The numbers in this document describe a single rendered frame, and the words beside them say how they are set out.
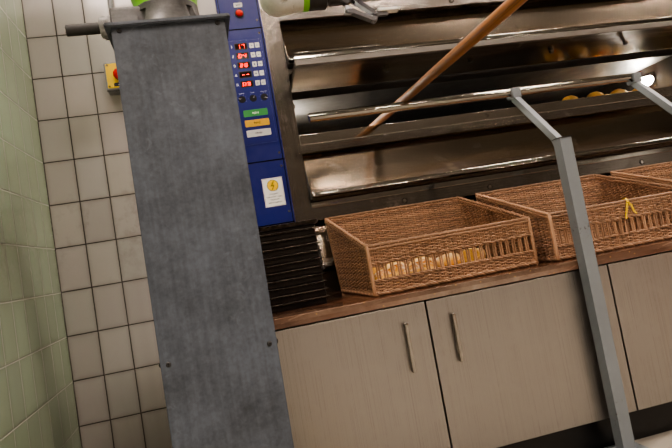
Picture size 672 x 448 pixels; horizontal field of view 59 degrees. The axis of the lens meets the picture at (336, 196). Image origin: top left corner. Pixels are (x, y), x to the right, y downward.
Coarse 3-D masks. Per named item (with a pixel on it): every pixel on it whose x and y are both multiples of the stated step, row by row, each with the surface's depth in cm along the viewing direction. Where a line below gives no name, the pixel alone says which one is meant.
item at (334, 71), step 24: (648, 24) 245; (408, 48) 223; (432, 48) 224; (480, 48) 230; (504, 48) 234; (528, 48) 239; (552, 48) 243; (576, 48) 248; (600, 48) 253; (624, 48) 258; (648, 48) 263; (312, 72) 220; (336, 72) 224; (360, 72) 228; (384, 72) 232; (408, 72) 236; (456, 72) 245
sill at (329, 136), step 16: (608, 96) 254; (624, 96) 255; (640, 96) 257; (480, 112) 241; (496, 112) 243; (512, 112) 244; (352, 128) 230; (368, 128) 231; (384, 128) 232; (400, 128) 234; (416, 128) 235; (304, 144) 225
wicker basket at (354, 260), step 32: (352, 224) 221; (384, 224) 223; (416, 224) 226; (448, 224) 228; (480, 224) 219; (512, 224) 186; (352, 256) 190; (384, 256) 176; (416, 256) 178; (448, 256) 180; (480, 256) 183; (512, 256) 185; (352, 288) 197; (384, 288) 174; (416, 288) 177
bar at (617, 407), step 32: (448, 96) 199; (480, 96) 201; (512, 96) 203; (544, 128) 188; (576, 192) 178; (576, 224) 178; (576, 256) 180; (608, 320) 176; (608, 352) 175; (608, 384) 175
